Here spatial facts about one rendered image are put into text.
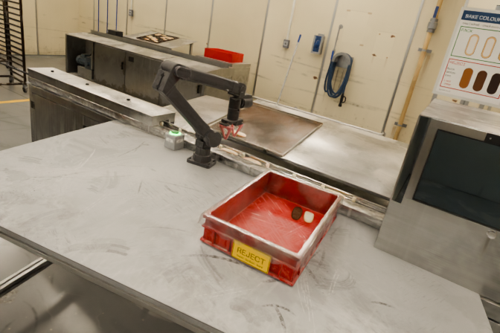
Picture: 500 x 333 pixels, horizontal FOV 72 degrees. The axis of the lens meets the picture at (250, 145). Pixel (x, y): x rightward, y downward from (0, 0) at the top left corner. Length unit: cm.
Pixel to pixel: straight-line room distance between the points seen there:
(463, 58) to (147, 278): 183
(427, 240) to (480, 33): 123
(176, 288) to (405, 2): 470
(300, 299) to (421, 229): 48
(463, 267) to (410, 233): 17
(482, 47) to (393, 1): 315
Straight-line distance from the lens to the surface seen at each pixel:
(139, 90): 527
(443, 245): 127
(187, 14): 683
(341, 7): 537
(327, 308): 100
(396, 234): 127
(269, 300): 97
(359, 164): 175
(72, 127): 256
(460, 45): 215
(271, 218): 128
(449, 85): 216
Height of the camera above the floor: 148
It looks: 20 degrees down
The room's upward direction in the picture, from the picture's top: 10 degrees clockwise
